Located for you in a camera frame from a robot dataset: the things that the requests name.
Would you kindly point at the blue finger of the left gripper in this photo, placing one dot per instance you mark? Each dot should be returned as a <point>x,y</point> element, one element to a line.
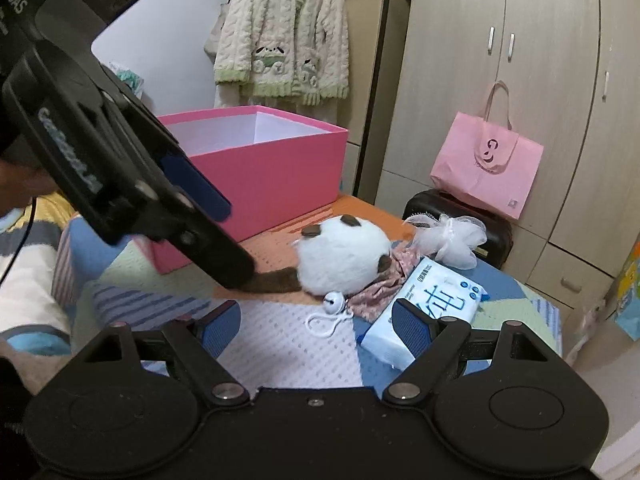
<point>180,171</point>
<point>205,244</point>

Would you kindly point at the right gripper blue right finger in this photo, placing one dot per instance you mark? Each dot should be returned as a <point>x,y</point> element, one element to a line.
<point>436,346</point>

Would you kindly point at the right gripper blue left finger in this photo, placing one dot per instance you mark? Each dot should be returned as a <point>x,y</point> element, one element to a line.
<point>196,345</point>

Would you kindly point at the blue white wipes pack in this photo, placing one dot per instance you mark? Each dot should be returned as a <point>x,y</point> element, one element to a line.
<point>436,291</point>

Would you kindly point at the pink floral cloth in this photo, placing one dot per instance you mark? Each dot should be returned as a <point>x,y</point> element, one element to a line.
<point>370,303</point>

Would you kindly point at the white mesh bath puff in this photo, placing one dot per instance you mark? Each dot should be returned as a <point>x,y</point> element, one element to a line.
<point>447,240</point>

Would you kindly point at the white round panda plush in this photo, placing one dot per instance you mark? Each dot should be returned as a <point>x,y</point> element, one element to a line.
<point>341,254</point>

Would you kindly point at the person's left hand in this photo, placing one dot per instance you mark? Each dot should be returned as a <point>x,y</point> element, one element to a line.
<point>20,184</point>

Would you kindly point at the pink storage box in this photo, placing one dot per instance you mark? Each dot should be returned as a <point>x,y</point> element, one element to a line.
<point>272,165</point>

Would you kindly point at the black suitcase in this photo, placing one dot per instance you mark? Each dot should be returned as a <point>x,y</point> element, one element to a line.
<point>499,231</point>

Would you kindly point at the cream knit cardigan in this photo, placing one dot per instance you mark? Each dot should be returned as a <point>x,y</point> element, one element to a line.
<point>285,49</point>

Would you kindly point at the pink tote bag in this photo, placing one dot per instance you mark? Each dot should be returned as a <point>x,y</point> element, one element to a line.
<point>486,165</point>

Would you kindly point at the colourful hanging paper bag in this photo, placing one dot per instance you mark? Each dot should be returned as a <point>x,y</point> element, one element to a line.
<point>628,295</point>

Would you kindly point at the beige wooden wardrobe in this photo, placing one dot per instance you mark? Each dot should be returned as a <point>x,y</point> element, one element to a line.
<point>563,73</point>

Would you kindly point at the silver bell with cord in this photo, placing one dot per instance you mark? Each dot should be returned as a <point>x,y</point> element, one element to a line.
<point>334,311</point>

